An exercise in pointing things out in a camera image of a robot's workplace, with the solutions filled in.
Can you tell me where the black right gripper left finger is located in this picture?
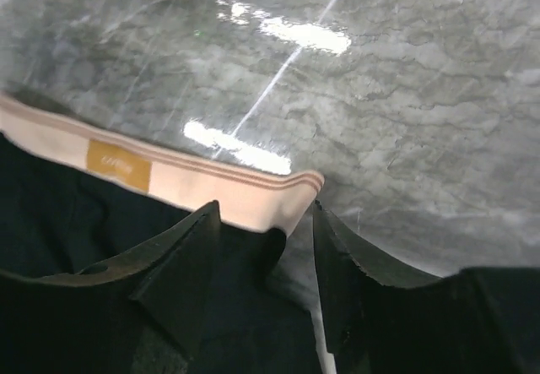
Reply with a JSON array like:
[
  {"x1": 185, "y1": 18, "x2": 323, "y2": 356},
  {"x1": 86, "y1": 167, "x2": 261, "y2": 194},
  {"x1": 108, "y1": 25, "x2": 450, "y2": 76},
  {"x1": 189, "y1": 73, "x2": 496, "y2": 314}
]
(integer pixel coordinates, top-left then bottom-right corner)
[{"x1": 1, "y1": 201, "x2": 221, "y2": 373}]

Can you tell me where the black underwear beige waistband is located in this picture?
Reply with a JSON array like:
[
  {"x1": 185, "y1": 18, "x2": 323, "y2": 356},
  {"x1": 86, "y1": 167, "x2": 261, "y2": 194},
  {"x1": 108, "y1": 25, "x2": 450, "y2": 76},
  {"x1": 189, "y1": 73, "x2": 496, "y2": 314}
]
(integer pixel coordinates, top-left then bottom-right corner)
[{"x1": 1, "y1": 95, "x2": 324, "y2": 373}]

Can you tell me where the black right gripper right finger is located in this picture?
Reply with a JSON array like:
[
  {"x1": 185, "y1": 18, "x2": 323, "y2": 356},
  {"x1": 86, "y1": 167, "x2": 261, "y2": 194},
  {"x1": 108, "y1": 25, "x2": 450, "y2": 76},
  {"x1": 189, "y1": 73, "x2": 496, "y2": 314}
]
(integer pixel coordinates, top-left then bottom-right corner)
[{"x1": 313, "y1": 203, "x2": 539, "y2": 373}]

